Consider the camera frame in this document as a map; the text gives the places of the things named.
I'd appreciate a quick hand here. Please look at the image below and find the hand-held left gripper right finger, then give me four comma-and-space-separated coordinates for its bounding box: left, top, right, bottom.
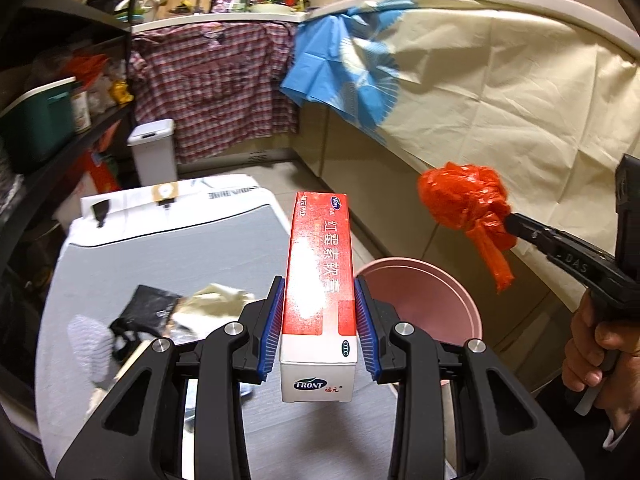
353, 275, 586, 480

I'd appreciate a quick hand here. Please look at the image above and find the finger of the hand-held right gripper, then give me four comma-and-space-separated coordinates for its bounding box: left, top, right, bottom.
506, 212, 618, 287

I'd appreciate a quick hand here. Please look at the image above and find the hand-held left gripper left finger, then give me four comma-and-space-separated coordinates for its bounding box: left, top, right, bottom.
55, 275, 287, 480

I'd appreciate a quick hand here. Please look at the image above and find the cream cloth glove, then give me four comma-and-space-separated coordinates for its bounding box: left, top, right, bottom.
172, 282, 258, 333

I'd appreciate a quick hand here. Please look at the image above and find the pink plastic bucket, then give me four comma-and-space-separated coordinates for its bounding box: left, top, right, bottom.
353, 257, 485, 348

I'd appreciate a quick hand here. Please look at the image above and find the red and white carton box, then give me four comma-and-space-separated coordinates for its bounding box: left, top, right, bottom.
279, 191, 359, 404

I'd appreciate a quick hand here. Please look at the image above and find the red plastic bag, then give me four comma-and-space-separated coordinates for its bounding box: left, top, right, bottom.
418, 162, 516, 295

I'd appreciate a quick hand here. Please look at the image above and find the black pouch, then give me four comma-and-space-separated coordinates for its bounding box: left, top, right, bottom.
109, 285, 183, 361

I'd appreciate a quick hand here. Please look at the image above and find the person's right forearm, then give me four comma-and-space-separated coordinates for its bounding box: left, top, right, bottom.
535, 385, 640, 480

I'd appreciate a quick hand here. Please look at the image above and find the person's right hand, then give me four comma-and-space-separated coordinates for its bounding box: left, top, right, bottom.
561, 290, 640, 431

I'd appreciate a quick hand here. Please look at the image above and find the grey ironing board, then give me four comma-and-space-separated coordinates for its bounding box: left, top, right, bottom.
34, 174, 401, 480

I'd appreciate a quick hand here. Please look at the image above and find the beige kitchen cabinet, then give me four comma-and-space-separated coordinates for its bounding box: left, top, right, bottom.
300, 100, 576, 391

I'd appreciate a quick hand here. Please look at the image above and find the cream cloth sheet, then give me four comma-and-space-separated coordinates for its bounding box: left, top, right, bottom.
300, 0, 640, 281

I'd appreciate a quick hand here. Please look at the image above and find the grey striped cloth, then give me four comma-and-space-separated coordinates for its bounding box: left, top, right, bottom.
67, 314, 118, 386

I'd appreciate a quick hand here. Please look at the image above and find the white lidded bin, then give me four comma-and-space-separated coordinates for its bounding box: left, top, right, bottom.
126, 119, 180, 188

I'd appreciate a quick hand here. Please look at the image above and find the red cardboard box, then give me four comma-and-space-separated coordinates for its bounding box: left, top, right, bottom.
85, 150, 121, 193

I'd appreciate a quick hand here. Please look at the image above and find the red plaid shirt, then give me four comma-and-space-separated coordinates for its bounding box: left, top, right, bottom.
131, 22, 301, 163

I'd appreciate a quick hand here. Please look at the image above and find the blue printed cloth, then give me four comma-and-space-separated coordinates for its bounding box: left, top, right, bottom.
280, 0, 416, 128

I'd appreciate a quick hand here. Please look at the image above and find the labelled jar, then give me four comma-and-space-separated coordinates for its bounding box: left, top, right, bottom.
72, 87, 93, 133

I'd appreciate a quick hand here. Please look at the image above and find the green storage box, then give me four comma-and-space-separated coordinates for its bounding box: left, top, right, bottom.
0, 77, 78, 171

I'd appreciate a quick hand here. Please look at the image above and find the white kitchen counter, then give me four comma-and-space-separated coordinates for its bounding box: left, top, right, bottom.
131, 0, 640, 71

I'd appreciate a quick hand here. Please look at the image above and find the orange packet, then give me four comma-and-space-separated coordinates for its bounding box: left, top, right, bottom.
67, 55, 108, 86

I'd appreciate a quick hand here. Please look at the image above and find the black shelf rack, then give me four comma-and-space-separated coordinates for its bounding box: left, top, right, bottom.
0, 0, 136, 311

